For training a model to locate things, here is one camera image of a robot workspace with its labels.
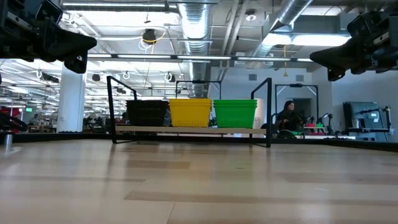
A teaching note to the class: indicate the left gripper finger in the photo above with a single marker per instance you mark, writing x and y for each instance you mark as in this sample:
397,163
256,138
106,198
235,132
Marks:
65,45
77,65

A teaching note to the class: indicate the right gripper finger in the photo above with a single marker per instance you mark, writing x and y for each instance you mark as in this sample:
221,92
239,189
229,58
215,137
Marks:
339,57
335,74

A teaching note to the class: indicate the black plastic basket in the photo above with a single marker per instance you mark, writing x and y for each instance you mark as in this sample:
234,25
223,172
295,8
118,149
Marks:
147,116
147,101

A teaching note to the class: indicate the green plastic basket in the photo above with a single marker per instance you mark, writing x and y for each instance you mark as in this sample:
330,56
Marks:
235,118
235,101

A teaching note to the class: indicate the black round ceiling speaker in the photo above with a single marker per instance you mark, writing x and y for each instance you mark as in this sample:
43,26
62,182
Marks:
96,77

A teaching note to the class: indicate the white pillar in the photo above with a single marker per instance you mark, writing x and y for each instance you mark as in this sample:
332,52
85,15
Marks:
71,102

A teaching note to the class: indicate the grey monitor station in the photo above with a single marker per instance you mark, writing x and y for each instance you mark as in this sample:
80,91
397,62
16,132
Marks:
367,118

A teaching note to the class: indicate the person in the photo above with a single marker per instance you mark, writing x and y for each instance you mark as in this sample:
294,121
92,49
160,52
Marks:
289,119

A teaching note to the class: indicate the silver metal cylinder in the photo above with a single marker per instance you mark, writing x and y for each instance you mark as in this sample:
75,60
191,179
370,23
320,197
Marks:
7,140

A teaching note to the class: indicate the silver air duct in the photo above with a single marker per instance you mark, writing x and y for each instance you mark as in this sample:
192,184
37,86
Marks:
196,18
289,12

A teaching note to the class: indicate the black metal table frame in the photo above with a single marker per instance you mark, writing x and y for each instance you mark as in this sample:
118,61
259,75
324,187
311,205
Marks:
357,144

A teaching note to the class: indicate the wooden shelf black metal frame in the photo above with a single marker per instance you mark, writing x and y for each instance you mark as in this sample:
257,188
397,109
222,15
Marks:
186,129

